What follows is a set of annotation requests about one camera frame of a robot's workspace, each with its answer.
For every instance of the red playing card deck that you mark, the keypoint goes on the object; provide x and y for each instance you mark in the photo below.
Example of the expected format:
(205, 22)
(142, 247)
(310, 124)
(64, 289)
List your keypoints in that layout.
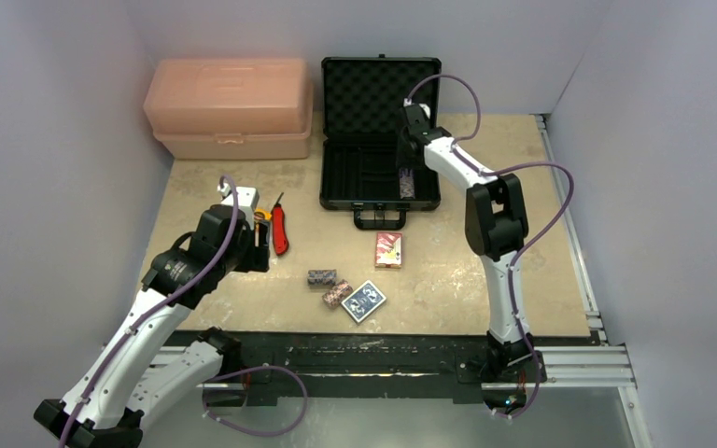
(388, 250)

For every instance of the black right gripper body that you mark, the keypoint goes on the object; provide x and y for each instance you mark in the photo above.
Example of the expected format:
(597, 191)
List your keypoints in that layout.
(408, 147)

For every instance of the black poker set case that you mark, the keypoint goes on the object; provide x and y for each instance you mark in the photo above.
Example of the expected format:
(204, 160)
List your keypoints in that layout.
(362, 98)

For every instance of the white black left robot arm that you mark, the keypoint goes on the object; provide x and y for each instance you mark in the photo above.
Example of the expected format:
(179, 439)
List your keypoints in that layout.
(114, 403)

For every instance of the black aluminium base frame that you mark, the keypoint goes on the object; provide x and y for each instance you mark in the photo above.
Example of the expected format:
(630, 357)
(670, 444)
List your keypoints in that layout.
(383, 366)

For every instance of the blue playing card deck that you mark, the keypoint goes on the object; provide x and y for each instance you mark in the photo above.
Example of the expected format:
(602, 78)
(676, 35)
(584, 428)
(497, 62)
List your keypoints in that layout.
(363, 301)

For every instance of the purple poker chip stack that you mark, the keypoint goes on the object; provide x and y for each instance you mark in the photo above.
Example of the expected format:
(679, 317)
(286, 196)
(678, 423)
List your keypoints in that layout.
(407, 183)

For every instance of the pink translucent plastic toolbox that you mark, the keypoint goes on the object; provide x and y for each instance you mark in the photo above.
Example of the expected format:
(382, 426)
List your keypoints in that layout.
(232, 109)

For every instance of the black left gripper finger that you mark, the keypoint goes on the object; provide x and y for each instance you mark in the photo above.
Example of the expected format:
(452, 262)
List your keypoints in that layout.
(261, 259)
(262, 232)

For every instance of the yellow tape measure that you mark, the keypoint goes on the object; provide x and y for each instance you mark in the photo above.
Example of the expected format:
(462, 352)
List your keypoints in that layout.
(263, 215)

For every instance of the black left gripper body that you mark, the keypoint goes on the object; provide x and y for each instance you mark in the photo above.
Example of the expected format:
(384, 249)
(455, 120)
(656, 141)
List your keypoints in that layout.
(241, 258)

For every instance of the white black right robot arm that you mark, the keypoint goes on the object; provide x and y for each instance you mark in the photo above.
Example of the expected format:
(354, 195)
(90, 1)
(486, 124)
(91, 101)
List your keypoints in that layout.
(495, 226)

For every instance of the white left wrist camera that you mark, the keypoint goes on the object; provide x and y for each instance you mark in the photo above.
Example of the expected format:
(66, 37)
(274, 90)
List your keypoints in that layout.
(246, 198)

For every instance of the red folding utility knife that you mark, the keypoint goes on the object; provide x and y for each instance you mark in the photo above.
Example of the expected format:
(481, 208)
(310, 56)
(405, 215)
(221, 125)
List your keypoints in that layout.
(278, 223)

